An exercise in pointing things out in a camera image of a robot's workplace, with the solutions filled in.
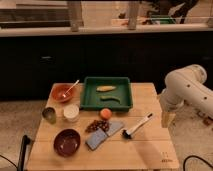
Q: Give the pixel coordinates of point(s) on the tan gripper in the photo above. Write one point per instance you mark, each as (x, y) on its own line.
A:
(167, 118)

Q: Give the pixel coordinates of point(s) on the white black dish brush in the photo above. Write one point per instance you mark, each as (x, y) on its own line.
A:
(127, 134)

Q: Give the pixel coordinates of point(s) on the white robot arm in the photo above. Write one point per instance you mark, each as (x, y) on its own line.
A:
(185, 84)

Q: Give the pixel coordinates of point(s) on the purple bowl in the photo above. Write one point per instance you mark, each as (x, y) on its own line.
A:
(67, 142)

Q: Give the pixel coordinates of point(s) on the orange bowl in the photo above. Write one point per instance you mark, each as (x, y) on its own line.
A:
(61, 94)

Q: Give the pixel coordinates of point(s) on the orange fruit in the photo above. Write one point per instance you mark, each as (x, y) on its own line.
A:
(105, 113)

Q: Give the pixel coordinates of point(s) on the green cucumber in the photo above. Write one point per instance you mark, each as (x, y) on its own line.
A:
(105, 98)

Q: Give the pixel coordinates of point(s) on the bunch of dark grapes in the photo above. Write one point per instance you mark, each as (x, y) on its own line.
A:
(98, 124)

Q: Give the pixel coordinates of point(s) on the yellow corn cob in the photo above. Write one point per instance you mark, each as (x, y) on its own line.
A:
(105, 88)

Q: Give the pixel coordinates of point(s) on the green plastic tray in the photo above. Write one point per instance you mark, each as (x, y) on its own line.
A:
(90, 98)

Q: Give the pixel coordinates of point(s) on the white cup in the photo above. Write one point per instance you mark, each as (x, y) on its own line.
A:
(71, 112)

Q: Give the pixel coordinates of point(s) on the white spoon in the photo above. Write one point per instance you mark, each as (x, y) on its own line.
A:
(71, 88)

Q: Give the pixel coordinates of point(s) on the metal cup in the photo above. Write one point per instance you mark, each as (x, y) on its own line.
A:
(49, 115)

